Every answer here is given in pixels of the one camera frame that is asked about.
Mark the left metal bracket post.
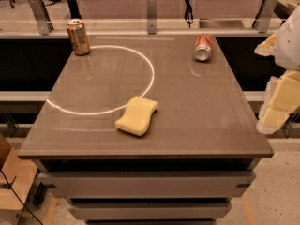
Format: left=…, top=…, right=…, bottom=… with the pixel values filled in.
left=28, top=0, right=53, bottom=35

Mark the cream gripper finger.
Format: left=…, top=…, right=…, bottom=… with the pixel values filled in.
left=256, top=70, right=300, bottom=134
left=254, top=32, right=278, bottom=56

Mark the metal bracket post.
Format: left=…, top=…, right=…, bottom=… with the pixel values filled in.
left=253, top=0, right=278, bottom=33
left=147, top=0, right=157, bottom=34
left=28, top=0, right=53, bottom=35

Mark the right metal bracket post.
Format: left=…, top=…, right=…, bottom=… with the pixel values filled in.
left=253, top=0, right=278, bottom=33

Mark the grey cabinet with drawers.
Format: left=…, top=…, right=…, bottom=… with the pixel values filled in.
left=19, top=35, right=273, bottom=225

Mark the black hanging cable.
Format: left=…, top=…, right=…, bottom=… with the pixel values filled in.
left=182, top=0, right=195, bottom=29

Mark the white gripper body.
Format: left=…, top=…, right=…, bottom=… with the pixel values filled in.
left=275, top=6, right=300, bottom=70

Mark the middle metal bracket post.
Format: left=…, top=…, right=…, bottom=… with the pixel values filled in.
left=147, top=0, right=157, bottom=34

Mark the orange soda can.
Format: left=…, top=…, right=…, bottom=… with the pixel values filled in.
left=67, top=19, right=91, bottom=55

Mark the yellow sponge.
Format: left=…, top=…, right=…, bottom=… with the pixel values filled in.
left=115, top=97, right=158, bottom=136

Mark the wooden box at left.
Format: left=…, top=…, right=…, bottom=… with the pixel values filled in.
left=0, top=135, right=37, bottom=225

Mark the red coke can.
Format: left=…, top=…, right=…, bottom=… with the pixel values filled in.
left=194, top=34, right=213, bottom=62

